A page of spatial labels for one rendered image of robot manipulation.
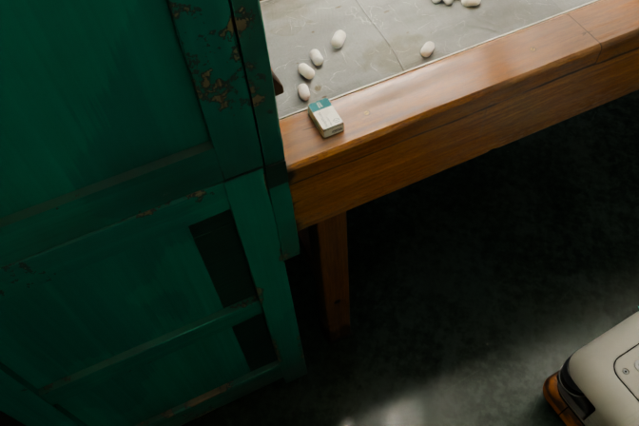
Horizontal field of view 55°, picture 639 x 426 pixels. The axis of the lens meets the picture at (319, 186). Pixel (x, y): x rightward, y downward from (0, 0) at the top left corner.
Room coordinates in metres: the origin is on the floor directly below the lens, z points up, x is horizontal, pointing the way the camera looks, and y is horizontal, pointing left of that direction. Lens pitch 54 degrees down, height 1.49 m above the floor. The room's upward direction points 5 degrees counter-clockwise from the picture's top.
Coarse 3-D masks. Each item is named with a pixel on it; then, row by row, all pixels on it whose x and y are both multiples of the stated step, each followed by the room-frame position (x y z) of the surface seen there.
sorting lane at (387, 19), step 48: (288, 0) 0.99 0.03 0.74; (336, 0) 0.97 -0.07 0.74; (384, 0) 0.96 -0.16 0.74; (528, 0) 0.92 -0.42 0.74; (576, 0) 0.91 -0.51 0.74; (288, 48) 0.85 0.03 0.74; (336, 48) 0.84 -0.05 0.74; (384, 48) 0.82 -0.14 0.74; (288, 96) 0.73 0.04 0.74; (336, 96) 0.72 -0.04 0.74
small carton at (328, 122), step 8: (312, 104) 0.66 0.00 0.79; (320, 104) 0.66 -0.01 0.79; (328, 104) 0.66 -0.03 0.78; (312, 112) 0.65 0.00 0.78; (320, 112) 0.65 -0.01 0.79; (328, 112) 0.64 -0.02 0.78; (336, 112) 0.64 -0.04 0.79; (320, 120) 0.63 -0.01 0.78; (328, 120) 0.63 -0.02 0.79; (336, 120) 0.63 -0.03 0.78; (320, 128) 0.62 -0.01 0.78; (328, 128) 0.61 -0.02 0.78; (336, 128) 0.62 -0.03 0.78; (328, 136) 0.61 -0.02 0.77
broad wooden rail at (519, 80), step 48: (624, 0) 0.86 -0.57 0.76; (480, 48) 0.77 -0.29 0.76; (528, 48) 0.76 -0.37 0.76; (576, 48) 0.75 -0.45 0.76; (624, 48) 0.77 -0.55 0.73; (384, 96) 0.69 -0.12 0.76; (432, 96) 0.68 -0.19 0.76; (480, 96) 0.67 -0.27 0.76; (528, 96) 0.71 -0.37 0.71; (576, 96) 0.75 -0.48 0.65; (288, 144) 0.61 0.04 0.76; (336, 144) 0.60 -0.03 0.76; (384, 144) 0.61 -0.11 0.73; (432, 144) 0.65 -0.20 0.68; (480, 144) 0.68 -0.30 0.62; (336, 192) 0.58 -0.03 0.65; (384, 192) 0.62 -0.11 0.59
